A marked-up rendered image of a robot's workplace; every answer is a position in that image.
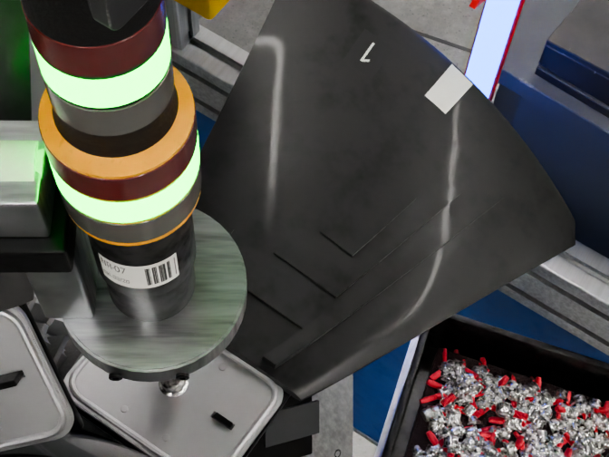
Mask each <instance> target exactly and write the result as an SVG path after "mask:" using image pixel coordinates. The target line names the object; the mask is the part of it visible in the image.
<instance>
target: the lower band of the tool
mask: <svg viewBox="0 0 609 457"><path fill-rule="evenodd" d="M173 72H174V84H175V87H176V89H177V93H178V97H179V108H178V113H177V116H176V119H175V121H174V123H173V125H172V126H171V128H170V130H169V131H168V133H167V134H166V135H165V136H164V137H163V138H162V139H161V140H160V141H159V142H157V143H156V144H154V145H153V146H152V147H150V148H148V149H146V150H145V151H142V152H139V153H137V154H133V155H131V156H126V157H120V158H103V157H98V156H93V155H91V154H87V153H85V152H83V151H79V150H78V149H76V148H74V147H73V146H72V145H71V144H70V143H69V142H67V141H66V140H65V139H64V138H63V136H62V135H61V134H60V133H59V132H58V130H57V128H56V126H55V124H54V120H53V112H52V105H51V103H50V100H49V96H48V93H47V91H46V89H45V91H44V92H43V96H42V99H41V101H40V106H39V115H38V120H39V127H40V130H41V134H42V136H43V140H44V142H45V144H46V146H47V147H48V149H49V150H50V151H51V153H52V154H53V155H54V156H55V157H56V158H57V159H58V160H59V161H60V162H61V163H63V164H64V165H65V166H67V167H69V168H70V169H72V170H75V171H77V172H80V173H81V174H84V175H87V176H91V177H94V178H100V179H110V180H115V179H126V178H131V177H135V176H139V175H141V174H144V173H147V172H149V171H152V170H155V169H157V168H158V167H159V166H161V165H163V164H164V163H165V162H167V161H168V160H170V159H171V158H172V157H173V156H174V155H175V154H176V153H177V152H178V151H179V150H180V148H181V147H182V146H183V145H184V143H185V141H186V140H187V138H188V136H189V134H190V132H191V129H192V125H193V122H194V115H195V109H194V100H193V95H192V92H191V90H190V88H189V85H188V83H187V81H186V79H185V78H184V77H183V75H182V74H181V73H180V72H179V71H178V70H177V69H176V68H175V67H174V66H173ZM188 165H189V164H188ZM187 167H188V166H187ZM186 169H187V168H186ZM186 169H184V171H185V170H186ZM184 171H183V172H184ZM183 172H182V173H181V174H180V175H179V176H178V177H177V178H176V179H175V180H174V181H173V182H171V183H170V184H169V185H168V186H167V187H169V186H170V185H171V184H173V183H174V182H175V181H176V180H177V179H178V178H179V177H180V176H181V175H182V174H183ZM67 185H68V184H67ZM68 186H69V185H68ZM69 187H70V186H69ZM167 187H165V188H164V189H162V190H159V191H157V192H155V193H153V194H150V195H149V196H146V197H142V198H139V199H131V200H120V201H115V200H104V199H96V198H93V197H90V196H87V195H84V194H82V193H81V192H79V191H77V190H75V191H77V192H78V193H80V194H82V195H84V196H86V197H88V198H91V199H96V200H100V201H106V202H117V203H119V202H131V201H136V200H140V199H146V198H148V197H151V196H153V195H155V194H158V193H159V192H161V191H163V190H165V189H166V188H167ZM70 188H72V187H70ZM72 189H73V188H72ZM190 189H191V188H190ZM190 189H189V190H190ZM73 190H74V189H73ZM188 193H189V191H188V192H187V194H188ZM187 194H186V195H187ZM186 195H185V196H184V197H183V198H182V199H181V200H180V201H179V202H178V203H177V204H176V205H174V206H173V207H172V208H170V209H168V210H167V211H165V212H163V213H161V214H159V215H158V216H156V217H153V218H151V219H155V218H157V217H159V216H161V215H163V214H165V213H166V212H168V211H170V210H171V209H173V208H174V207H176V206H177V205H178V204H179V203H180V202H181V201H182V200H183V199H184V198H185V197H186ZM198 199H199V197H198ZM197 203H198V201H197ZM197 203H196V205H195V207H196V206H197ZM195 207H194V208H193V210H194V209H195ZM77 210H78V209H77ZM193 210H192V211H191V212H190V213H189V215H188V216H187V217H186V218H185V219H184V220H183V221H182V222H181V223H180V224H179V225H178V226H177V227H175V228H174V229H173V230H172V231H170V232H168V233H166V234H165V235H162V236H160V237H158V238H154V239H151V240H148V241H143V242H138V243H117V242H111V241H107V240H104V239H101V238H97V237H95V236H93V235H91V234H90V233H88V232H86V231H85V230H83V229H82V228H81V227H79V226H78V225H77V224H76V223H75V222H74V223H75V224H76V225H77V226H78V227H79V228H80V229H81V230H82V231H84V232H85V233H86V234H88V235H90V236H91V237H93V238H96V239H98V240H99V241H102V242H105V243H109V244H112V245H118V246H138V245H144V244H148V243H151V242H154V241H157V240H159V239H162V238H165V237H166V236H168V235H169V234H171V233H173V232H174V231H175V230H177V229H178V228H179V227H180V226H182V225H183V224H184V223H185V222H186V221H187V219H188V218H189V216H190V215H191V214H192V212H193ZM80 212H81V211H80ZM82 214H84V213H83V212H82ZM84 215H86V214H84ZM86 216H88V215H86ZM88 217H90V218H92V219H95V218H93V217H91V216H88ZM151 219H145V220H142V221H136V222H128V223H117V222H109V221H104V220H100V219H96V220H99V221H102V222H106V223H111V224H122V225H125V224H135V223H141V222H144V221H148V220H151Z"/></svg>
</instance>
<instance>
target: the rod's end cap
mask: <svg viewBox="0 0 609 457"><path fill-rule="evenodd" d="M45 154H47V153H46V151H45V148H43V149H41V150H38V141H0V181H34V174H35V172H36V171H37V172H38V173H40V174H41V177H42V180H43V178H46V175H47V174H46V173H49V174H48V175H50V172H49V171H48V170H50V171H52V170H51V169H49V168H48V167H46V168H47V171H48V172H46V171H45V170H46V169H44V165H45V164H46V163H47V162H48V159H46V161H45V159H44V155H45ZM46 157H47V155H46ZM46 157H45V158H46ZM45 162H46V163H45ZM49 165H51V164H50V163H49V164H48V165H47V164H46V165H45V166H49ZM44 173H45V174H46V175H44ZM44 176H45V177H44ZM47 182H48V180H43V186H44V184H45V183H46V184H47ZM49 183H50V181H49V182H48V184H49ZM45 186H46V188H47V187H48V189H50V188H49V186H47V185H45ZM45 186H44V187H45ZM44 187H43V188H44ZM48 189H47V190H46V191H48Z"/></svg>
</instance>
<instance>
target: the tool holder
mask: <svg viewBox="0 0 609 457"><path fill-rule="evenodd" d="M0 141H38V150H41V149H43V148H44V143H43V140H42V137H41V133H40V131H39V124H38V121H0ZM46 155H47V154H45V155H44V159H45V161H46V159H48V156H47V157H46ZM45 157H46V158H45ZM45 163H46V162H45ZM49 163H50V161H49V159H48V162H47V163H46V164H47V165H48V164H49ZM46 164H45V165H46ZM45 165H44V169H46V170H45V171H46V172H48V171H49V172H50V175H48V174H49V173H46V174H47V175H46V174H45V173H44V175H46V178H44V177H45V176H43V180H48V178H50V179H49V180H48V182H49V181H50V183H49V184H48V182H47V184H46V183H45V184H44V183H43V180H42V177H41V174H40V173H38V172H37V171H36V172H35V174H34V181H0V273H26V275H27V276H28V279H29V281H30V283H31V285H32V288H33V290H34V292H35V295H36V297H37V299H38V302H39V304H40V306H41V308H42V310H43V313H44V315H45V317H47V318H62V319H63V322H64V325H65V327H66V329H67V332H68V334H69V336H70V338H71V339H72V341H73V343H74V344H75V346H76V347H77V348H78V349H79V351H80V352H81V353H82V354H83V355H84V356H85V357H86V358H87V359H88V360H89V361H91V362H92V363H93V364H94V365H96V366H98V367H99V368H101V369H102V370H103V371H105V372H107V373H109V379H110V380H112V381H120V380H122V378H124V379H128V380H132V381H137V382H162V381H168V380H172V379H177V380H180V381H186V380H188V379H189V374H192V373H194V372H196V371H197V370H198V369H200V368H202V367H204V366H205V365H208V364H209V363H210V362H211V361H213V360H214V359H215V358H216V357H218V356H219V355H220V354H221V353H222V352H223V351H224V350H225V349H226V347H227V346H228V345H229V344H230V342H231V341H232V339H233V338H234V336H235V335H236V333H237V330H238V329H239V327H240V325H241V323H242V320H243V317H244V314H245V310H246V305H247V273H246V268H245V264H244V260H243V257H242V255H241V253H240V251H239V248H238V246H237V244H236V242H235V241H234V239H232V237H231V236H230V234H229V233H228V232H227V231H226V230H225V229H224V228H223V227H222V226H221V225H220V224H219V223H218V222H216V221H215V220H214V219H212V218H211V217H210V216H209V215H207V214H205V213H203V212H201V211H200V210H198V209H194V210H193V212H192V217H193V225H194V233H195V241H196V258H195V262H194V269H195V277H196V285H195V289H194V293H193V295H192V298H191V299H190V300H189V302H188V304H187V305H186V306H185V307H184V308H183V309H182V310H181V311H180V312H179V313H177V314H176V315H174V316H173V317H170V318H168V319H165V320H162V321H158V322H142V321H138V320H135V319H132V318H130V317H128V316H126V315H124V314H123V313H122V312H121V311H120V310H119V309H118V308H117V307H116V306H115V305H114V303H113V301H112V299H111V295H110V292H109V289H108V286H107V283H106V281H105V280H104V279H103V278H102V276H101V274H100V272H99V270H98V268H97V264H96V261H95V258H94V255H93V252H92V247H91V243H90V240H89V238H88V234H86V233H85V232H84V231H82V230H81V229H80V228H79V227H78V226H77V225H76V224H75V223H74V222H73V220H72V218H71V217H70V215H69V214H68V212H67V211H66V209H65V206H64V205H63V201H62V198H61V195H60V192H59V190H58V187H57V183H56V180H55V177H54V175H53V170H52V168H51V165H49V166H45ZM46 167H48V168H49V169H51V170H52V171H50V170H48V171H47V168H46ZM51 174H52V177H51ZM48 176H50V177H48ZM47 177H48V178H47ZM51 183H52V184H51ZM43 184H44V186H45V185H47V186H49V188H50V189H48V187H47V188H46V186H45V187H44V186H43ZM50 186H51V187H50ZM43 187H44V188H43ZM44 189H45V190H44ZM47 189H48V191H46V190H47ZM47 192H48V193H50V194H48V195H47ZM45 194H46V196H44V195H45ZM47 196H48V197H47Z"/></svg>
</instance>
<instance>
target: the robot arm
mask: <svg viewBox="0 0 609 457"><path fill-rule="evenodd" d="M87 1H88V6H89V9H90V11H91V13H92V17H93V19H94V20H95V21H97V22H99V23H101V24H103V25H105V26H106V27H108V28H110V29H112V30H113V31H116V30H119V29H121V28H122V27H123V26H124V25H125V24H126V23H127V22H128V21H129V20H130V19H131V18H132V17H133V16H134V15H135V14H136V13H137V12H138V11H139V10H140V9H141V8H142V7H143V5H144V4H145V3H146V2H147V1H148V0H87Z"/></svg>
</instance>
